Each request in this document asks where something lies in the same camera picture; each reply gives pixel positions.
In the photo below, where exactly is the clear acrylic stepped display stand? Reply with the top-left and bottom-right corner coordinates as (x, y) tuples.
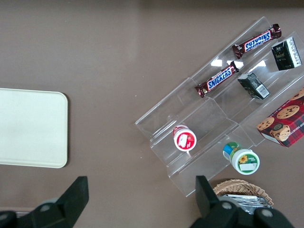
(134, 16), (304, 198)

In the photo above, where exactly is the Snickers chocolate bar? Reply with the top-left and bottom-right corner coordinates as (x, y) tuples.
(194, 60), (240, 98)
(232, 23), (283, 60)

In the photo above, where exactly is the red lidded yogurt cup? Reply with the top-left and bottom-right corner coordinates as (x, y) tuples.
(172, 124), (198, 152)

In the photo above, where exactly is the wicker basket with foil packets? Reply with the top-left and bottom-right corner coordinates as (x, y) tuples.
(212, 179), (274, 208)

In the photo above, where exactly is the red tartan cookie box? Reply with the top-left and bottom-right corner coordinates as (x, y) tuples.
(256, 87), (304, 149)

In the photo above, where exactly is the green lidded yogurt cup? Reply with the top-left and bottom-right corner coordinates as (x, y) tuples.
(222, 141), (260, 175)

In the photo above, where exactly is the silver foil packet stack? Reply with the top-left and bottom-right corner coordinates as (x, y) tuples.
(216, 193), (274, 216)

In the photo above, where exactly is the beige plastic tray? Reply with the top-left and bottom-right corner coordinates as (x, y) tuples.
(0, 87), (69, 169)

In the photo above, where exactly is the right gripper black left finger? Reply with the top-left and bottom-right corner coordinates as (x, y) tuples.
(0, 175), (90, 228)

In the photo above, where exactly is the small black white carton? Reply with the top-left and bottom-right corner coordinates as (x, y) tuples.
(237, 72), (271, 100)
(271, 37), (303, 71)

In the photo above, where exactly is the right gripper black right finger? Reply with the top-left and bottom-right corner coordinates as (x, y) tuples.
(190, 175), (295, 228)

